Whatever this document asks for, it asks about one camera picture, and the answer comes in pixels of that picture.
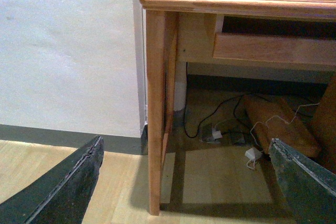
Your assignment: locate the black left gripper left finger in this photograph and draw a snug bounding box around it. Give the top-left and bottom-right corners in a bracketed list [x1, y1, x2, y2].
[1, 136, 104, 223]

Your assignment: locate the white charger cable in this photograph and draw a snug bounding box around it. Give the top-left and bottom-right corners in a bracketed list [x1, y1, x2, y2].
[245, 102, 321, 170]

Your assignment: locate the wooden pull-out keyboard tray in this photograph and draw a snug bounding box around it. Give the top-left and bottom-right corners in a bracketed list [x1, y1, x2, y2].
[213, 34, 335, 67]

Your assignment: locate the black cable on floor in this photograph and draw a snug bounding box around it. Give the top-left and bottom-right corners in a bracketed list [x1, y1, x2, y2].
[183, 93, 271, 138]

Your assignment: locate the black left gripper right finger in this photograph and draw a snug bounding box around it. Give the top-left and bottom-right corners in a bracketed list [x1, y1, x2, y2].
[268, 138, 335, 223]

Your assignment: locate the floor power socket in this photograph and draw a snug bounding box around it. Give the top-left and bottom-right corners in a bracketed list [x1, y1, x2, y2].
[200, 123, 220, 144]

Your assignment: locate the wooden desk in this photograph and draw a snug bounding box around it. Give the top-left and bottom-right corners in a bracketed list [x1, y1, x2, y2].
[139, 0, 335, 216]

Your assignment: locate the white power adapter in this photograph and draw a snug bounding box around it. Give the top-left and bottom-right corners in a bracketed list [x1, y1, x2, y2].
[245, 147, 262, 161]

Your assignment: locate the white plug in socket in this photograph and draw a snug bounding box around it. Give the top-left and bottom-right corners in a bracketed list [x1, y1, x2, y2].
[212, 128, 223, 140]

